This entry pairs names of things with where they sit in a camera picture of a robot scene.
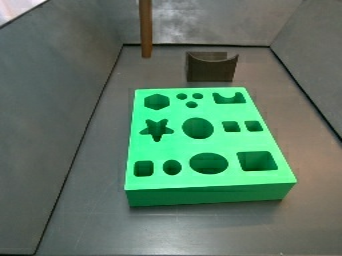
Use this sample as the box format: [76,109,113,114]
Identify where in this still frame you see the green shape sorting board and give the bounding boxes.
[124,87,296,207]

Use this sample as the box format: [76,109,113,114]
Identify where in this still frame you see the black curved holder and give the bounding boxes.
[186,52,239,82]

